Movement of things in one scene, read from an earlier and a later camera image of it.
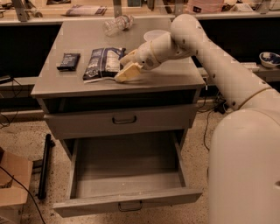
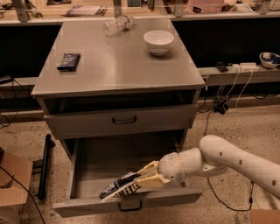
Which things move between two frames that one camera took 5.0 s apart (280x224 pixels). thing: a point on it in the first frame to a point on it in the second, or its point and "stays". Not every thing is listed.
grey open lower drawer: (112, 174) stays
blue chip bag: (104, 64) to (124, 185)
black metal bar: (45, 167) stays
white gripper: (144, 57) to (170, 167)
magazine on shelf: (85, 10) stays
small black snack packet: (69, 62) stays
